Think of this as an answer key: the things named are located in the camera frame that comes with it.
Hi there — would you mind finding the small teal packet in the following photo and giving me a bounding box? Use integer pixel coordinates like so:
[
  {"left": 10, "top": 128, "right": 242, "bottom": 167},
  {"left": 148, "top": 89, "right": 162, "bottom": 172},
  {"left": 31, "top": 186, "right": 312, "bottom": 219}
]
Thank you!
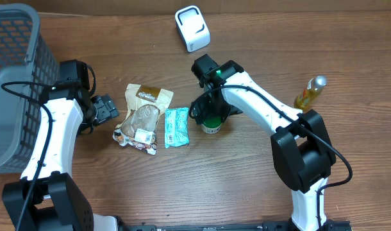
[{"left": 165, "top": 107, "right": 190, "bottom": 148}]

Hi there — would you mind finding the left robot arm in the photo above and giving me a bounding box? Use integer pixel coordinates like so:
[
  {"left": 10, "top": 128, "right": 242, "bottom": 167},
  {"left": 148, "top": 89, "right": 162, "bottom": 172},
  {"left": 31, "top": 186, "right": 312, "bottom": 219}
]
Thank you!
[{"left": 2, "top": 60, "right": 120, "bottom": 230}]

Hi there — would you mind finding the yellow dish soap bottle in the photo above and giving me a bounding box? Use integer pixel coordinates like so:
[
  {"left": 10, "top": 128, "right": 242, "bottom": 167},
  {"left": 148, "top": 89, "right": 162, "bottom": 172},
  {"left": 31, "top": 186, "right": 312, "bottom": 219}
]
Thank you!
[{"left": 294, "top": 75, "right": 327, "bottom": 111}]

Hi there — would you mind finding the white barcode scanner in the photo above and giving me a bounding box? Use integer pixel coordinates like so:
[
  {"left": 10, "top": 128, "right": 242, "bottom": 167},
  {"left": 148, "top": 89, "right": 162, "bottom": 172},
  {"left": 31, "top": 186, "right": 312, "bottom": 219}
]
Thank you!
[{"left": 174, "top": 5, "right": 211, "bottom": 53}]

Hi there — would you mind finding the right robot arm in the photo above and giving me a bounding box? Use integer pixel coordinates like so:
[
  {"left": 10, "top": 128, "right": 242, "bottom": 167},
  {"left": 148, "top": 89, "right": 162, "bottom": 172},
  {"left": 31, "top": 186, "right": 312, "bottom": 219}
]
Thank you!
[{"left": 190, "top": 55, "right": 336, "bottom": 230}]

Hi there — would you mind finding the grey plastic mesh basket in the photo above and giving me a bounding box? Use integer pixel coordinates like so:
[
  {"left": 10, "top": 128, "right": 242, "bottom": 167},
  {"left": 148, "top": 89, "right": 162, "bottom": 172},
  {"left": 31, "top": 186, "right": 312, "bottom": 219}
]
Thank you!
[{"left": 0, "top": 3, "right": 59, "bottom": 174}]

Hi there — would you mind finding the clear plastic snack bag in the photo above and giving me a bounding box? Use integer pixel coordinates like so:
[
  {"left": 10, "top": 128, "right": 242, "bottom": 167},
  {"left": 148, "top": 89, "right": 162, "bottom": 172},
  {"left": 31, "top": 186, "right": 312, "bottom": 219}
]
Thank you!
[{"left": 113, "top": 83, "right": 174, "bottom": 155}]

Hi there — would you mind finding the green lid glass jar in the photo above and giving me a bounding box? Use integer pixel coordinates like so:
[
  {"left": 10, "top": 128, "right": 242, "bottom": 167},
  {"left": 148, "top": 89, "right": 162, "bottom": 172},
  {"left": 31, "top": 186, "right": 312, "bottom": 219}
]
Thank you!
[{"left": 201, "top": 117, "right": 222, "bottom": 134}]

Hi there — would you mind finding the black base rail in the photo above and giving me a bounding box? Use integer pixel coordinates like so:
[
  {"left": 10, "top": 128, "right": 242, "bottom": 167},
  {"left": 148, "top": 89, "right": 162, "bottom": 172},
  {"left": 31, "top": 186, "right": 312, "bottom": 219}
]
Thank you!
[{"left": 118, "top": 220, "right": 353, "bottom": 231}]

